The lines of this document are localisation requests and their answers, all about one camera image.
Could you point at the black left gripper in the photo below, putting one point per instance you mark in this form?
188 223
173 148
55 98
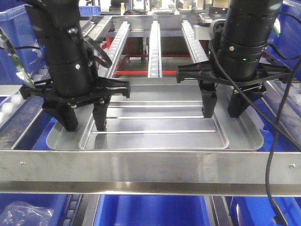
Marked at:
61 108

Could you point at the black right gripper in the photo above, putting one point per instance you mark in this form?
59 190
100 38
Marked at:
207 78

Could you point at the silver metal tray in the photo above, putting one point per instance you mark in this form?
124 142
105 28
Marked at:
159 117

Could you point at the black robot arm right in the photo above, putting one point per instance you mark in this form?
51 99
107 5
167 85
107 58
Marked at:
236 49

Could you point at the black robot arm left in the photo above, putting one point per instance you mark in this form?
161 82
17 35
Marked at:
72 61

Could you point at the right white roller track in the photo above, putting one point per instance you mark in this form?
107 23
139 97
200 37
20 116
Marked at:
194 47

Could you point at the white roller track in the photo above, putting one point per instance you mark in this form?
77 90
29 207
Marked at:
117 47
155 57
194 47

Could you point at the far right roller track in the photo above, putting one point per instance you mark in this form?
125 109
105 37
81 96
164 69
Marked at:
294 96

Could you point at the left white roller track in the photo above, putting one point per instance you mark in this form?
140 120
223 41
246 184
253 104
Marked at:
117 47

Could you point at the far left roller track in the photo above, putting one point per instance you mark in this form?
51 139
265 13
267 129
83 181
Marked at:
11 99

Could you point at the middle white roller track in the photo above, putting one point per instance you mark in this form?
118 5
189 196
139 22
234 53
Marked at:
155 57

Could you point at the blue bin upper right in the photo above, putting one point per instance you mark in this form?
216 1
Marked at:
288 42

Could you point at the blue bin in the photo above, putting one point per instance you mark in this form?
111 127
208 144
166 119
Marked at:
17 26
54 201
151 210
257 211
288 42

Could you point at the lower roller track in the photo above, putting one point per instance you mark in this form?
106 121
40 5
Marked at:
71 209

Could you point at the blue bin lower left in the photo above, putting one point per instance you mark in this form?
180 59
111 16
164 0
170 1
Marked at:
54 201

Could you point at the steel front crossbar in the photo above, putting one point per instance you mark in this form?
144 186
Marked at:
116 172

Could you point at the blue bin lower middle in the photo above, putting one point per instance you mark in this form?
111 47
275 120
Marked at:
151 210

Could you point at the blue bin upper left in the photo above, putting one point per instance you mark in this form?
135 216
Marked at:
17 26

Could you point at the blue bin lower right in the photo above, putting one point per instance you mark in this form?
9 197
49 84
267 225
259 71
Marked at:
257 211

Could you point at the clear plastic bag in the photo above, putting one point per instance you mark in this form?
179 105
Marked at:
25 214

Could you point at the red metal frame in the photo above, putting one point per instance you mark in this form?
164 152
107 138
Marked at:
133 63

